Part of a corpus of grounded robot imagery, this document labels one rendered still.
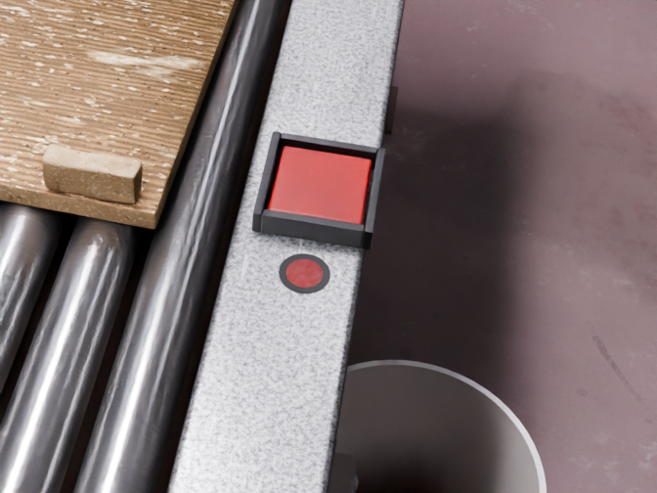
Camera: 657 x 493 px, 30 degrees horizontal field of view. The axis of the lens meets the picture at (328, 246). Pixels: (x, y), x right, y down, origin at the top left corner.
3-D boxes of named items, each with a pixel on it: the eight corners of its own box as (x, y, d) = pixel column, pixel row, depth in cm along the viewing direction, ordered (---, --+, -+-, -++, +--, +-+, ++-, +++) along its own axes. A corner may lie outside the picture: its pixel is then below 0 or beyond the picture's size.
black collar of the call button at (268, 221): (383, 165, 82) (386, 148, 81) (371, 250, 77) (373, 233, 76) (271, 148, 82) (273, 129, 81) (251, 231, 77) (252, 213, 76)
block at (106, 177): (144, 189, 76) (143, 156, 74) (136, 209, 75) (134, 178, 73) (52, 171, 76) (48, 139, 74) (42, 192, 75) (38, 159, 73)
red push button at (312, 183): (370, 172, 81) (372, 157, 80) (359, 239, 78) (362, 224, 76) (281, 158, 82) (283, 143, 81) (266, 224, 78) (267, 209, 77)
